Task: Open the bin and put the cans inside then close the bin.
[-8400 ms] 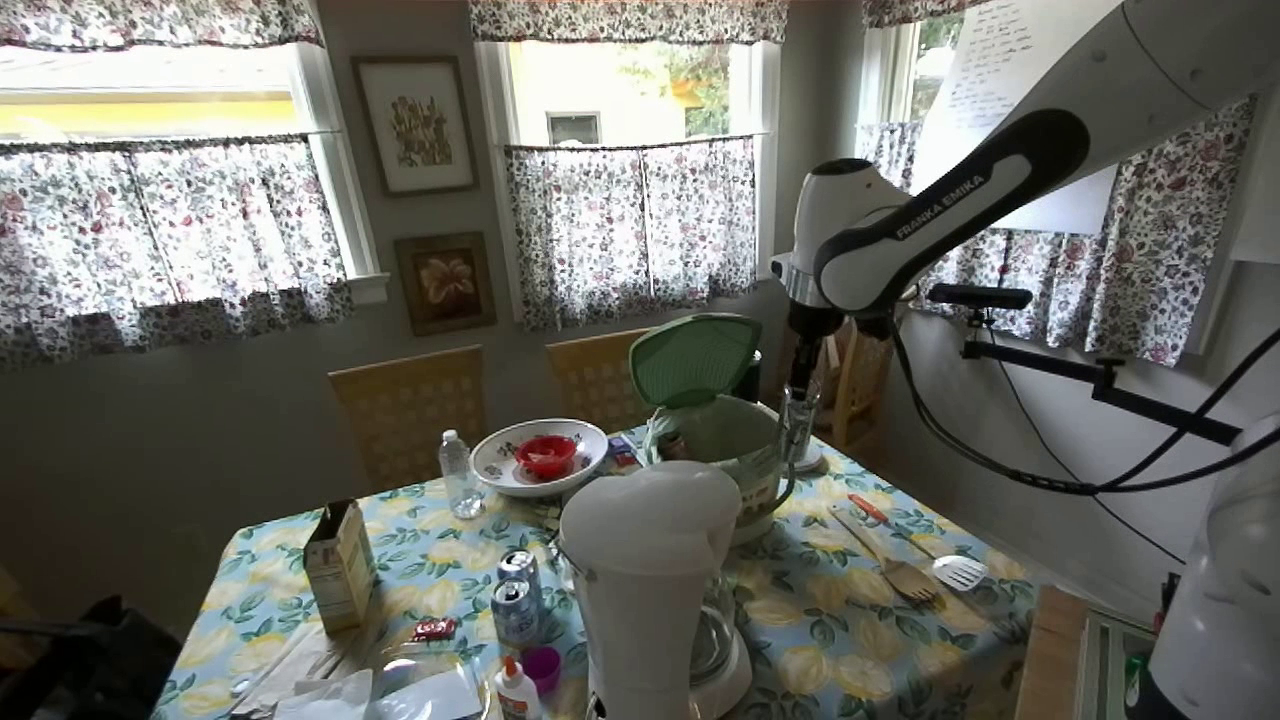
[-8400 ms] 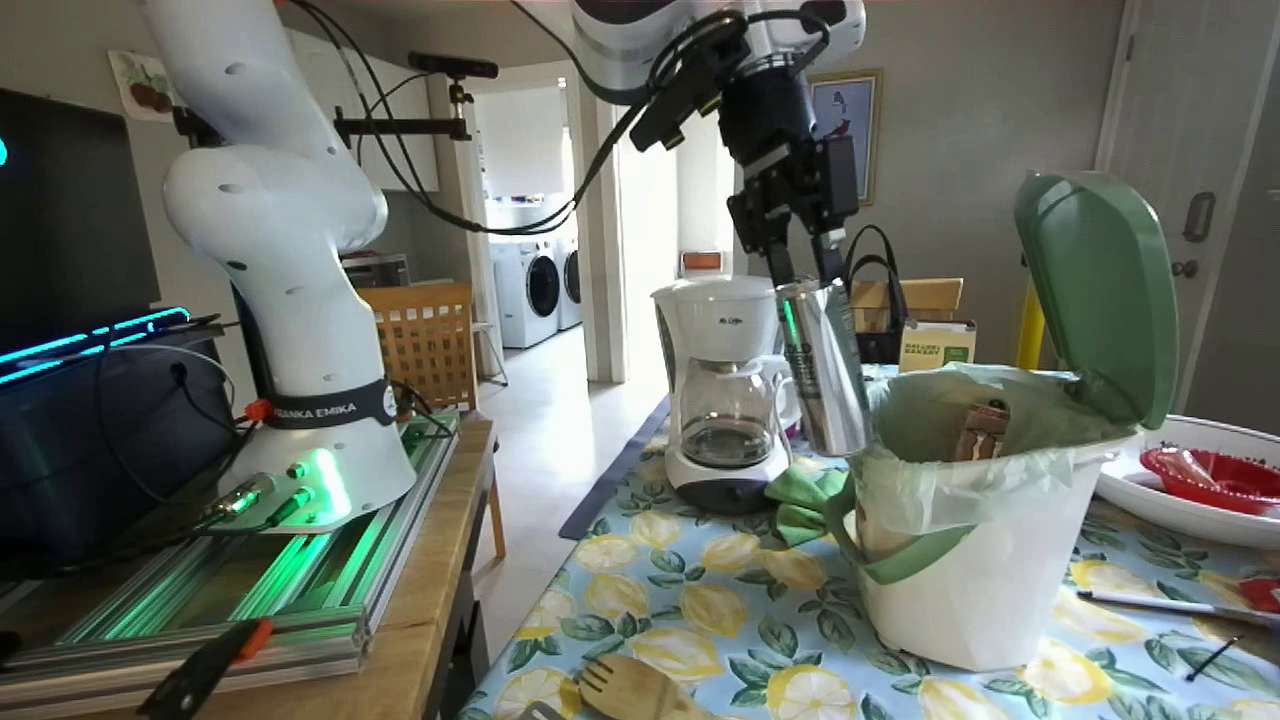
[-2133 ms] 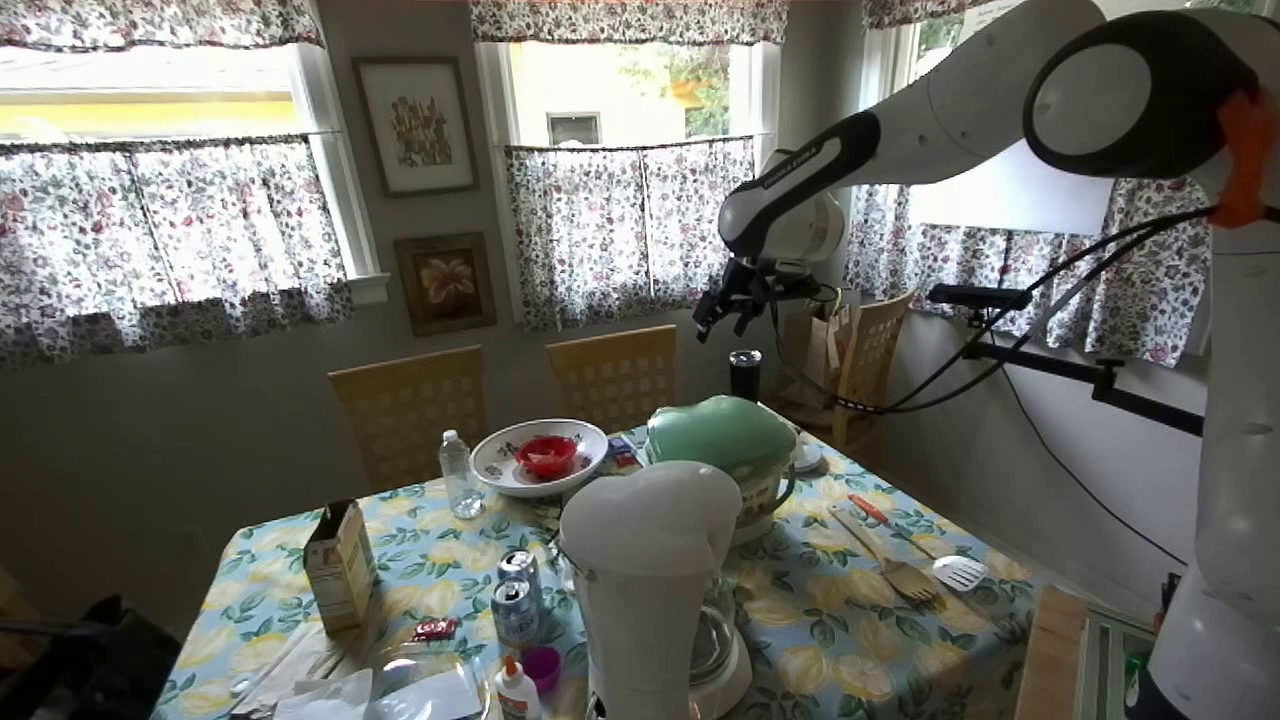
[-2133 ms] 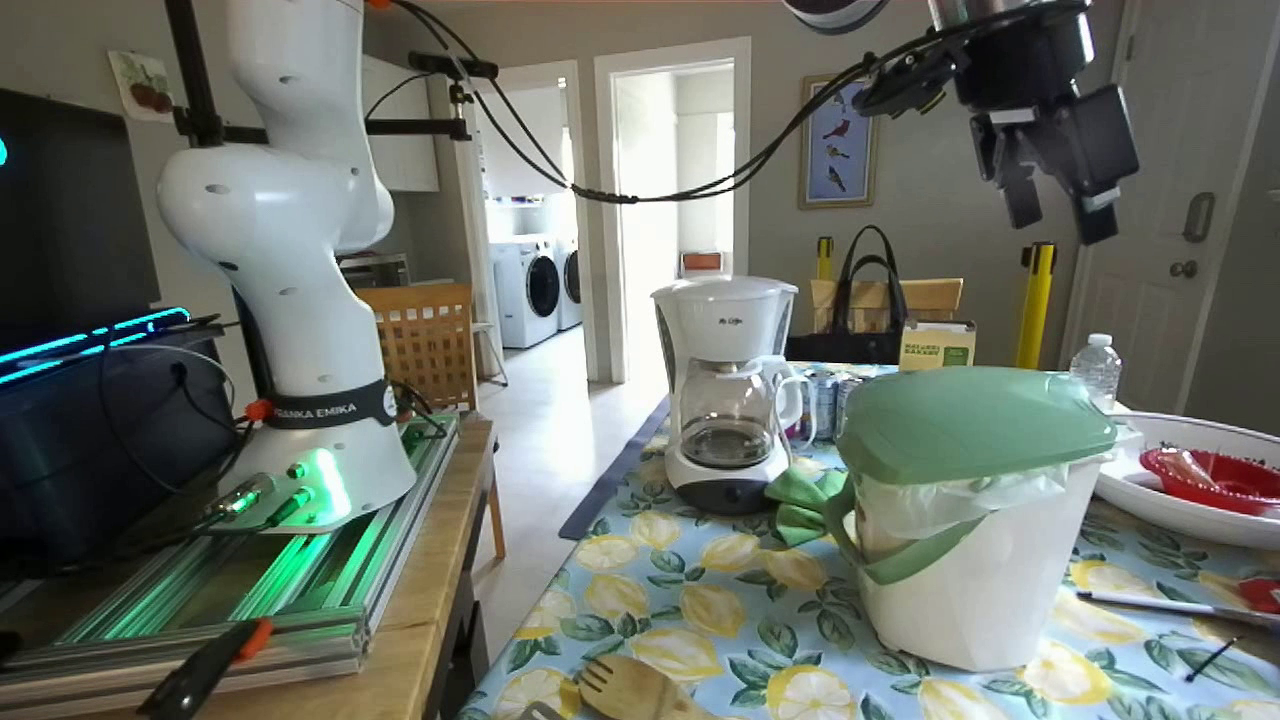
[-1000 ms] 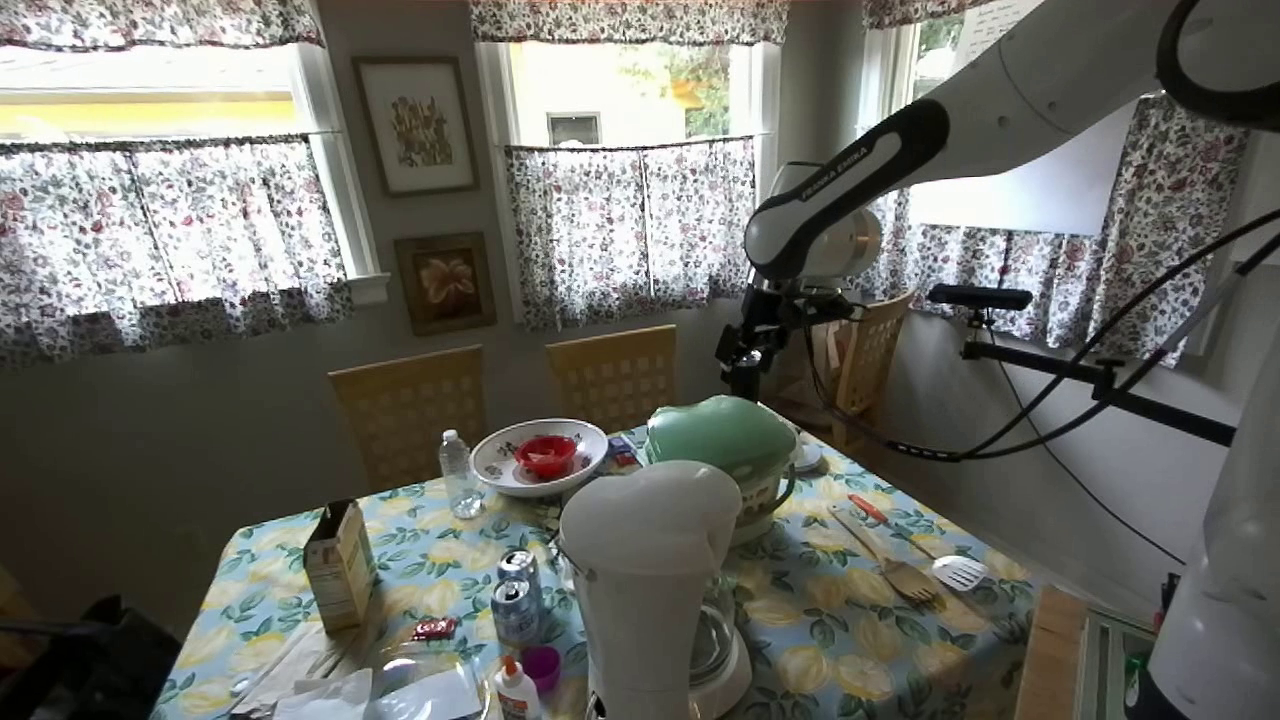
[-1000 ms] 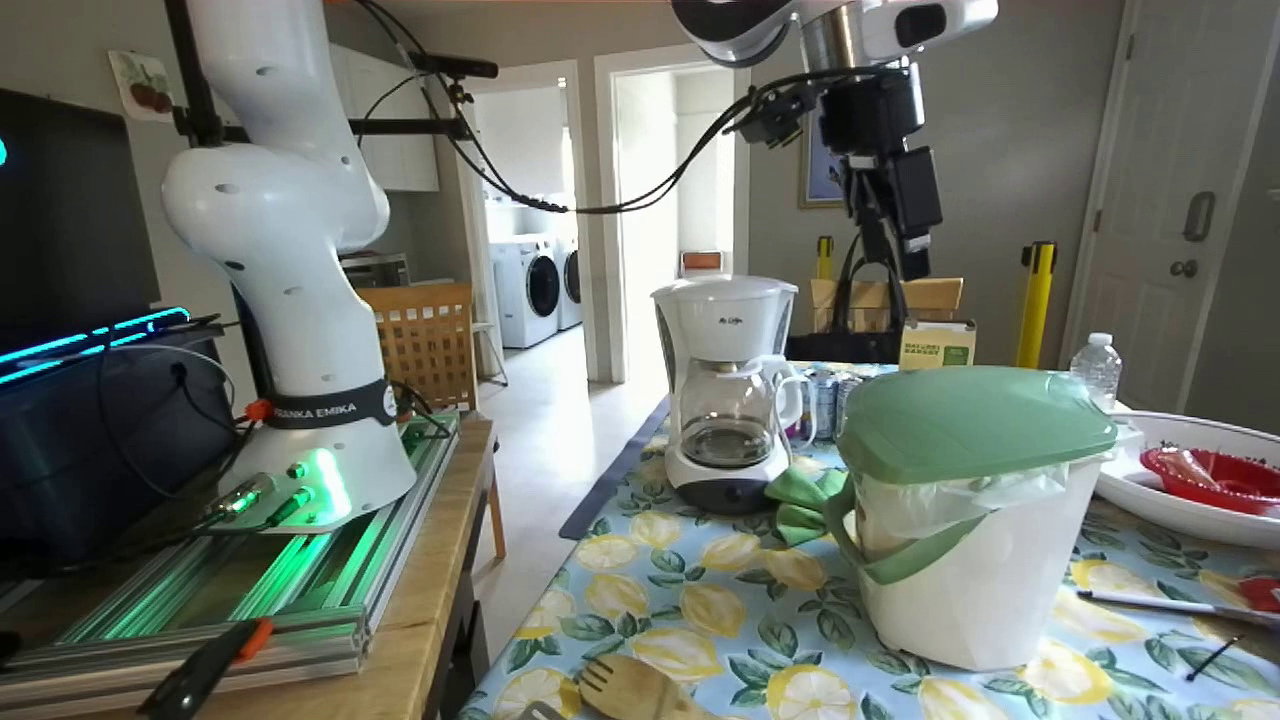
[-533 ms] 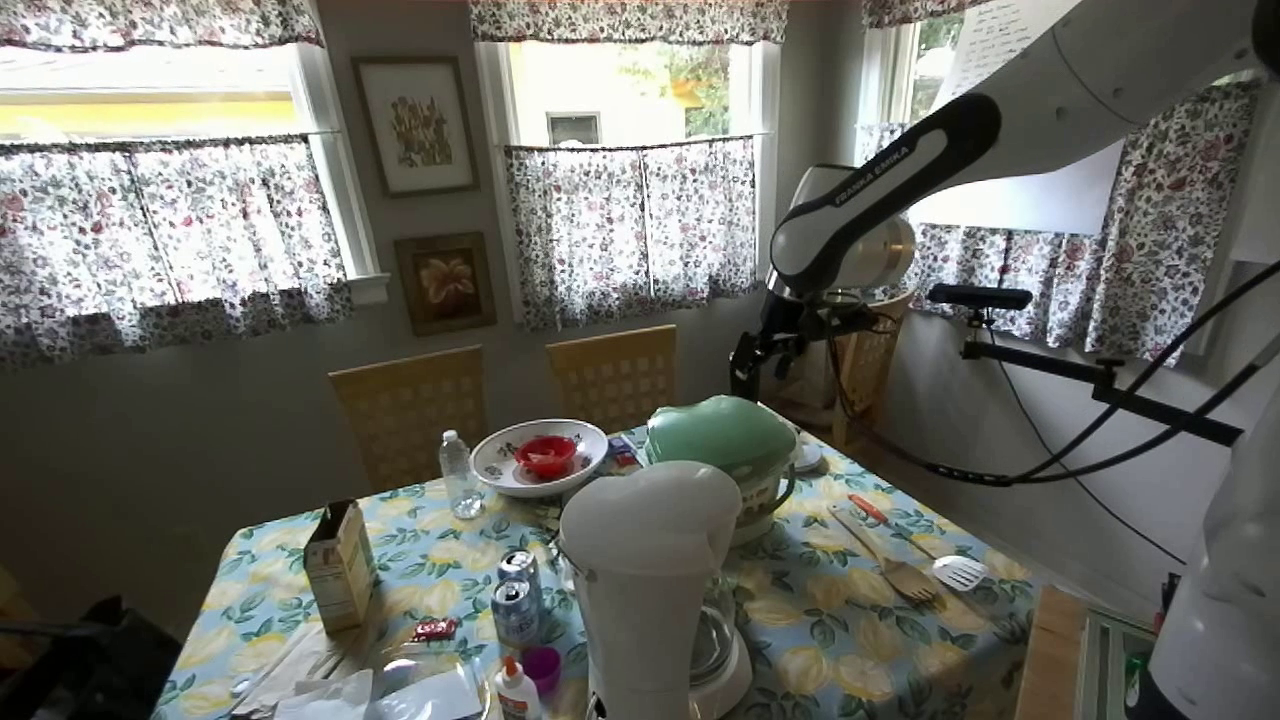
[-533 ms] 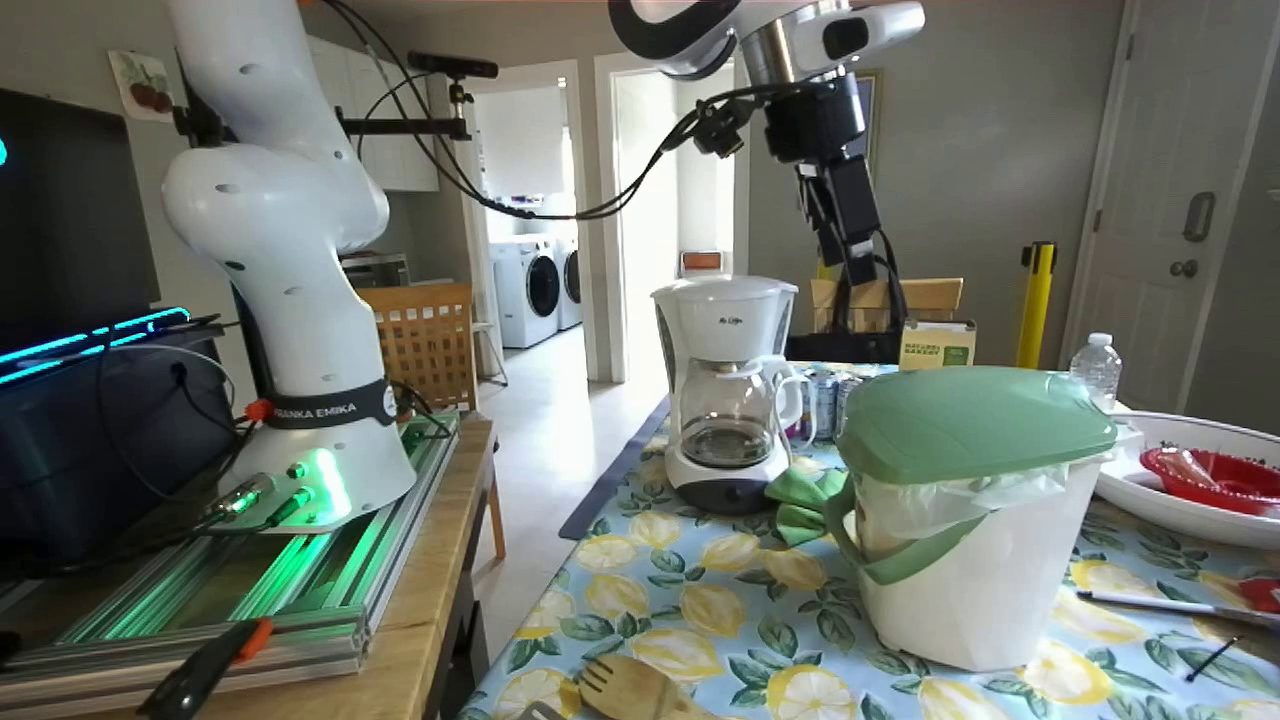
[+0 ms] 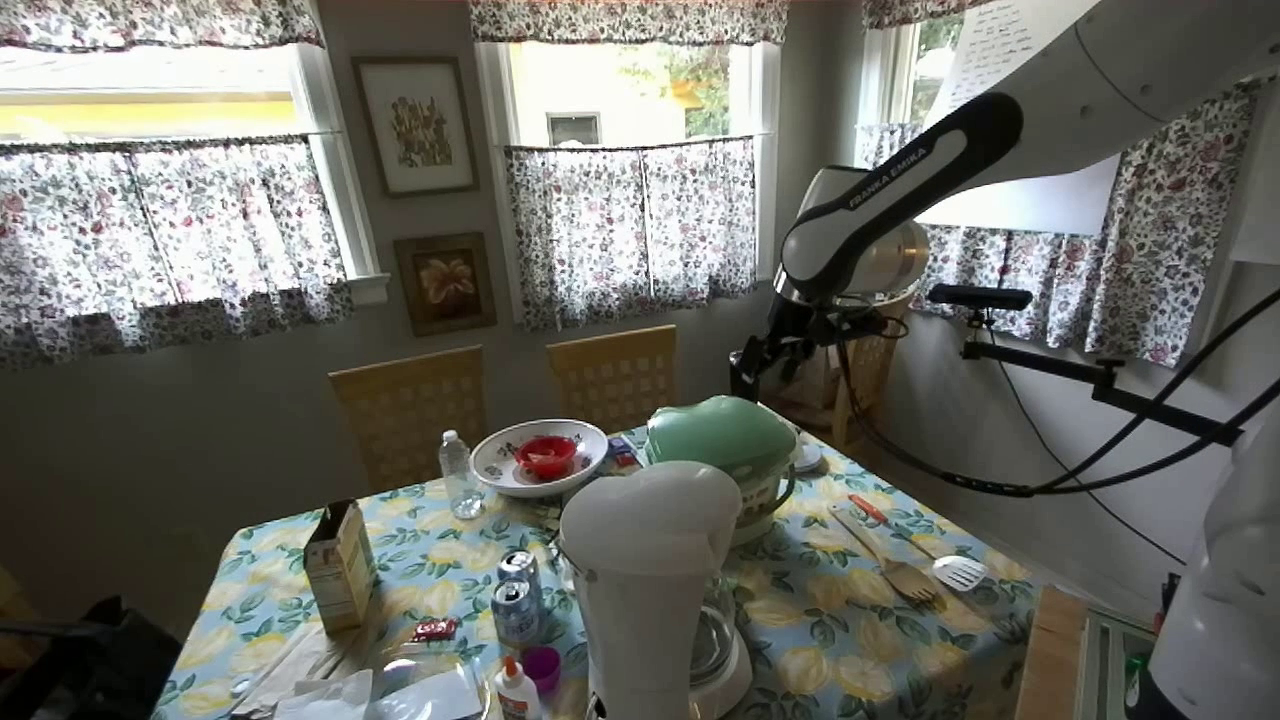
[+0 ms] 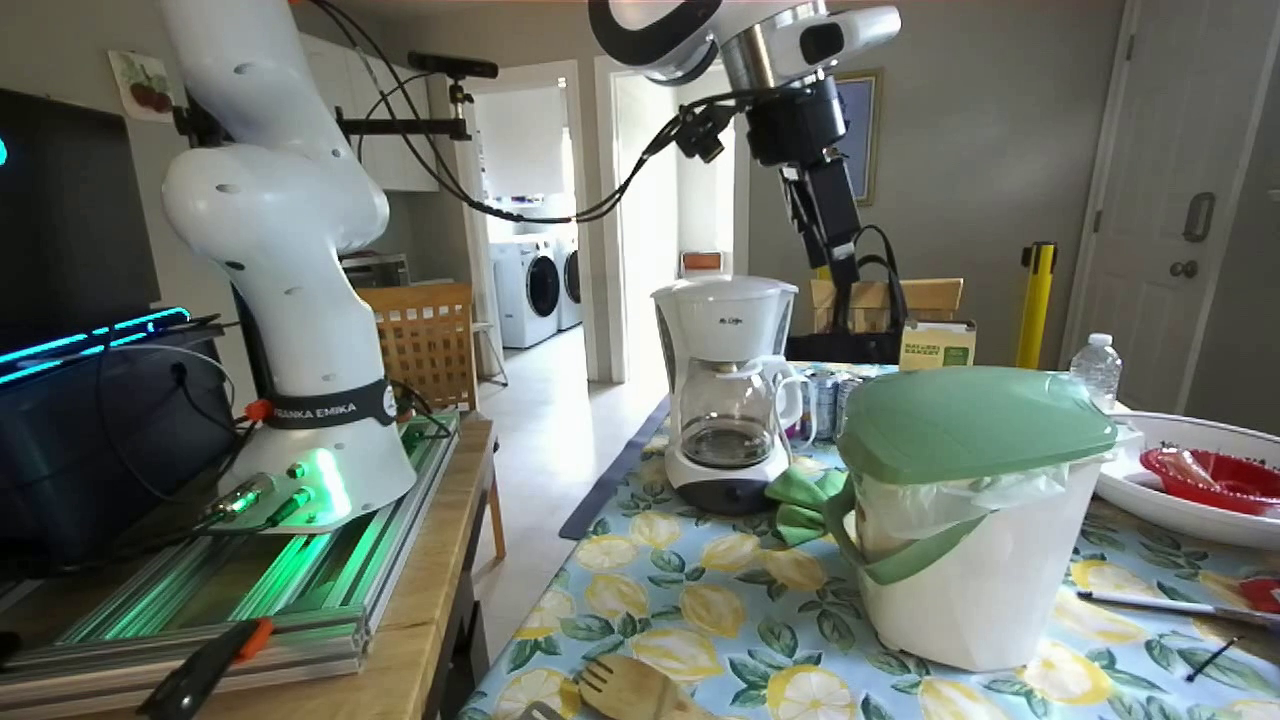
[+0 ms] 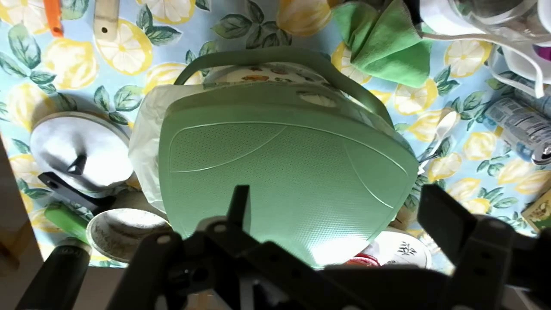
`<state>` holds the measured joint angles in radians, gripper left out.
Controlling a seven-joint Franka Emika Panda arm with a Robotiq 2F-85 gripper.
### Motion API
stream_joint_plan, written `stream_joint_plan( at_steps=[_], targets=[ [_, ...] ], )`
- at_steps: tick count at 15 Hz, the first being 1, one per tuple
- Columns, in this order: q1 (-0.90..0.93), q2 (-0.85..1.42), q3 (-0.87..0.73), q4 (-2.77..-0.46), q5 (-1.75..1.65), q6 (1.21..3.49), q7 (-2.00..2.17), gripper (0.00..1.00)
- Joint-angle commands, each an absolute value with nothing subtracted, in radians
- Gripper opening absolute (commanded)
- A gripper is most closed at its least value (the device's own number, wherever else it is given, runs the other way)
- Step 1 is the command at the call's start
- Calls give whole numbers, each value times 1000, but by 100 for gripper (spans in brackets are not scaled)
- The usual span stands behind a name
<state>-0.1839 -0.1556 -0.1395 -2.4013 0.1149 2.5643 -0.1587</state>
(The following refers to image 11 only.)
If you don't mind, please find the blue white drink can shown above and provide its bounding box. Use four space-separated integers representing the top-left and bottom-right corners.
484 91 551 165

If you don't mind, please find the silver round lid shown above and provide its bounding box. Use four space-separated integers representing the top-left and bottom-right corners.
29 110 134 200

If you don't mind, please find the green cloth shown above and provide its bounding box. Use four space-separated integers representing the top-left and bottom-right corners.
331 0 434 89

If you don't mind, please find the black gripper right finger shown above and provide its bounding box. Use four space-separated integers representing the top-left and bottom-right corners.
417 184 517 310

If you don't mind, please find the orange handled utensil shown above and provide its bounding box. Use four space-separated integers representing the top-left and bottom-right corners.
41 0 65 38

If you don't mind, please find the wooden fork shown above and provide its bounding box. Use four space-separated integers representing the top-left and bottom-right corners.
93 0 120 43

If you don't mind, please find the lemon print tablecloth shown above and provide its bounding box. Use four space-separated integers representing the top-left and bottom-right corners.
0 0 551 275

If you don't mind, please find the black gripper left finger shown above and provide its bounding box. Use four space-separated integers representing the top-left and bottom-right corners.
196 186 272 272

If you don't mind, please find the red bowl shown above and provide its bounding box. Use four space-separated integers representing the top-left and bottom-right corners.
343 251 382 270

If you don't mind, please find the black tumbler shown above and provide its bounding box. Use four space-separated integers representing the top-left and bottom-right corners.
15 243 91 310

